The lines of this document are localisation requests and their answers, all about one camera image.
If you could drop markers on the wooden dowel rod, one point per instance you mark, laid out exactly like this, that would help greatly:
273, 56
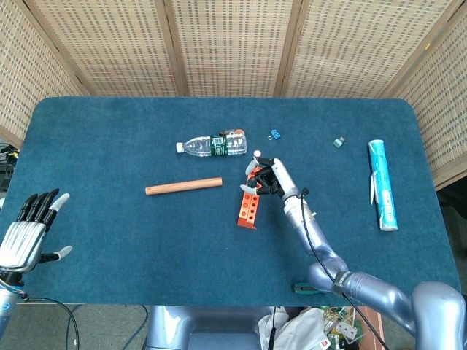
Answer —
182, 186

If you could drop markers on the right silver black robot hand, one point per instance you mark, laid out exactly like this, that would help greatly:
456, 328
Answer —
281, 178

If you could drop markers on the blue binder clip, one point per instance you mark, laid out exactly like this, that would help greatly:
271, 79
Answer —
276, 134

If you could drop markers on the light blue cylindrical tube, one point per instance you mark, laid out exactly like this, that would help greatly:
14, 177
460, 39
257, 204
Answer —
383, 182

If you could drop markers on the silver metal precision screwdriver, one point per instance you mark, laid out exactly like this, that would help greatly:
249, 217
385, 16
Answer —
257, 153

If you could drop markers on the orange tool holder rack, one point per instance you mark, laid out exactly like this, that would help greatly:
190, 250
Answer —
248, 211

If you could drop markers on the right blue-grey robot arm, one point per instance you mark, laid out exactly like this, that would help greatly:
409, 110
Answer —
317, 240

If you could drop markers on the small green eraser block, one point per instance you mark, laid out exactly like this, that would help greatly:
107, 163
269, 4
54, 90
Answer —
339, 142

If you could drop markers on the blue felt table mat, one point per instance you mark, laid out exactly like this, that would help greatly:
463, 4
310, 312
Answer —
109, 237

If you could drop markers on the large teal black screwdriver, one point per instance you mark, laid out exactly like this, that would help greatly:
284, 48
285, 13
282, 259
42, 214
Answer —
303, 289

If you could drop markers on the blue-grey robot torso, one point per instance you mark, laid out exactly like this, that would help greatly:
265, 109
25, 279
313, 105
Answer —
171, 328

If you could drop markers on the white plastic bag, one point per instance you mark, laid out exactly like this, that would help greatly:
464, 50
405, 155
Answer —
303, 328

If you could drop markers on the clear plastic water bottle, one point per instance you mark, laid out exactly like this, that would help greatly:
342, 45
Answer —
197, 147

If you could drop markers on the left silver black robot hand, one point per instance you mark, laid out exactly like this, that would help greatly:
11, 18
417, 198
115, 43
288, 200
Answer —
18, 244

